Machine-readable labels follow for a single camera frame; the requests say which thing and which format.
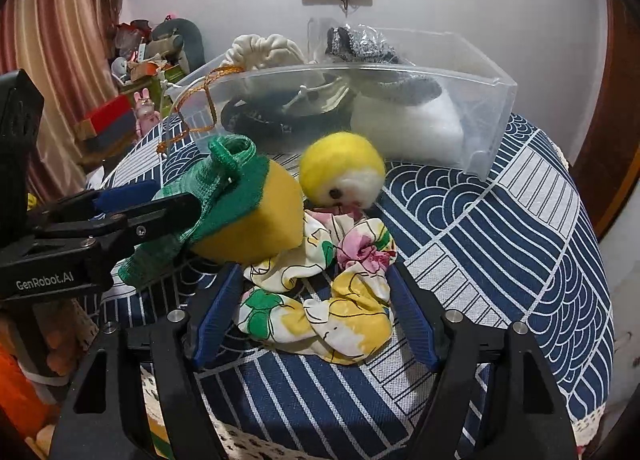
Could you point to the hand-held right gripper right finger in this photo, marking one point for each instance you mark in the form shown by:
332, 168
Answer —
411, 314

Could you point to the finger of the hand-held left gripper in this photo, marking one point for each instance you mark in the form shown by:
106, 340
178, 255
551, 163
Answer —
125, 192
160, 217

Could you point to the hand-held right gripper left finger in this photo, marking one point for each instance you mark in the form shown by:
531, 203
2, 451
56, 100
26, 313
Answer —
216, 314

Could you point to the green knitted cloth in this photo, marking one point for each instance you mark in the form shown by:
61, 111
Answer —
240, 175

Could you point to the yellow sponge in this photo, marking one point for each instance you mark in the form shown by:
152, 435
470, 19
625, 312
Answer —
270, 220

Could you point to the clear plastic container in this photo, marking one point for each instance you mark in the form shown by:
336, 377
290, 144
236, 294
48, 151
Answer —
482, 90

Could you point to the white soft pouch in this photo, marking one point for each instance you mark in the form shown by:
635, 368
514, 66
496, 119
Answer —
415, 125

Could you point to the dark blue box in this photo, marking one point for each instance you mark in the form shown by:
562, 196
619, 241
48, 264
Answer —
107, 140

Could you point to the floral fabric scrunchie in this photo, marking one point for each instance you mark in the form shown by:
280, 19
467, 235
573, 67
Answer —
345, 310

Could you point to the red box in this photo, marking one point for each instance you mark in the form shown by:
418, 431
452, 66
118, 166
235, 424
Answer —
107, 113

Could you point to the pink bunny toy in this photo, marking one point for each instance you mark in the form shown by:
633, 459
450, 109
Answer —
145, 113

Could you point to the blue white patterned tablecloth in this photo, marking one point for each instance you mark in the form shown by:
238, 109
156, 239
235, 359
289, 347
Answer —
500, 250

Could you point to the orange cloth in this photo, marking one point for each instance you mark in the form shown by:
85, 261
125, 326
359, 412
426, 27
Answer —
15, 390

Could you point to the black fabric band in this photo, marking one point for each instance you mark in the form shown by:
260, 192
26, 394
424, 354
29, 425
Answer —
260, 120

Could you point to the yellow white plush ball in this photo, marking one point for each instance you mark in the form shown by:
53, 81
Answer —
340, 165

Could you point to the grey cushion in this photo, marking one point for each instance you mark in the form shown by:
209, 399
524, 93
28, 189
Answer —
182, 38

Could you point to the striped curtain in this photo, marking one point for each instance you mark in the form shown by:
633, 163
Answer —
60, 15

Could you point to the cream white scrunchie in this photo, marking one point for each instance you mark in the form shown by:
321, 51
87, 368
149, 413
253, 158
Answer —
265, 53

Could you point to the grey knitted cloth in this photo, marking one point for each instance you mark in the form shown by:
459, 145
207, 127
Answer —
357, 43

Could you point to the wooden door frame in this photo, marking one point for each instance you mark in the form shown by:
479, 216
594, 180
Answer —
620, 115

